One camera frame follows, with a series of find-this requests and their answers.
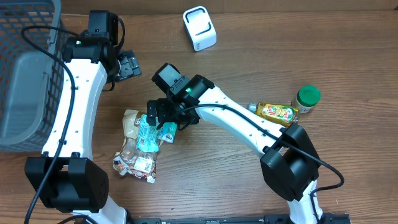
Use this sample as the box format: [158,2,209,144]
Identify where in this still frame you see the teal tissue pack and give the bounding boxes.
[158,123,177,144]

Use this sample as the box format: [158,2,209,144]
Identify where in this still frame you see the teal wet wipes pack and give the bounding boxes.
[136,114,159,152]

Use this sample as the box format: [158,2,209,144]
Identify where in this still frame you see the beige brown snack bag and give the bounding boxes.
[113,110,163,184]

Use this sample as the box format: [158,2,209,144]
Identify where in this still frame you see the yellow drink bottle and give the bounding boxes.
[247,101,300,127]

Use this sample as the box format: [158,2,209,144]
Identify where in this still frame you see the green lidded cup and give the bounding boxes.
[292,85,321,113]

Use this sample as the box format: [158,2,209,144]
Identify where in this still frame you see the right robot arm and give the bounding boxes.
[147,63,323,223]

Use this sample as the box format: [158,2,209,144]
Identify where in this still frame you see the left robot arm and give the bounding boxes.
[24,10,141,223]

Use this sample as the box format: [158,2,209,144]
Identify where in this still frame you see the white barcode scanner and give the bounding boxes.
[182,6,217,52]

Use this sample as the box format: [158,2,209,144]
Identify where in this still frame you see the dark grey plastic basket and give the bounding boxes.
[1,0,68,152]

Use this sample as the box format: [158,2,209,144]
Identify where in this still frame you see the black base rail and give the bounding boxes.
[128,213,351,224]

